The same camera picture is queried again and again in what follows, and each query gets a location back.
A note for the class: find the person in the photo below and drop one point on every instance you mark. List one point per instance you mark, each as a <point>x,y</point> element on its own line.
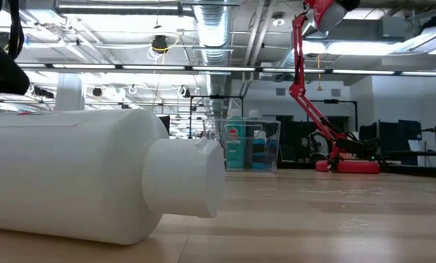
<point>318,144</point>

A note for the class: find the small blue paint bottle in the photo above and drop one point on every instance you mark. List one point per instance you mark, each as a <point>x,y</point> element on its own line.
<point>259,153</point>

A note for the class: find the large white paint bottle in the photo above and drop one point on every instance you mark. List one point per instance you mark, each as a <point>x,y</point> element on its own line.
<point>75,171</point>

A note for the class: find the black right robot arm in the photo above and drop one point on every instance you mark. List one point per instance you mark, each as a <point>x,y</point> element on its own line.
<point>351,3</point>

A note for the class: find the silver ventilation duct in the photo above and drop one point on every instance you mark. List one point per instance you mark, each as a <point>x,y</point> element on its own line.
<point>214,29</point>

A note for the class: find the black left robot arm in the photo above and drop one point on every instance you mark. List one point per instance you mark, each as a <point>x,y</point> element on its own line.
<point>2,73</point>

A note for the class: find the black aluminium table frame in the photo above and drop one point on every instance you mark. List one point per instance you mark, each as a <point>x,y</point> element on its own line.
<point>415,171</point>

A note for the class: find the red desk lamp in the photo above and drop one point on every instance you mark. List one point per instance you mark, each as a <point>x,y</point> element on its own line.
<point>349,167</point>

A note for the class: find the clear plastic bin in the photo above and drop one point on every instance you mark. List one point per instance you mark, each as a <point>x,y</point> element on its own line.
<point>276,146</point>

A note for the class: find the large teal paint bottle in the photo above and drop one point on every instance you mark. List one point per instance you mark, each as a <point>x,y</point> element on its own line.
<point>236,153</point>

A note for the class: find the black background workstation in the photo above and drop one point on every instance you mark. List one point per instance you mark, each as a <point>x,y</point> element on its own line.
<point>396,142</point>

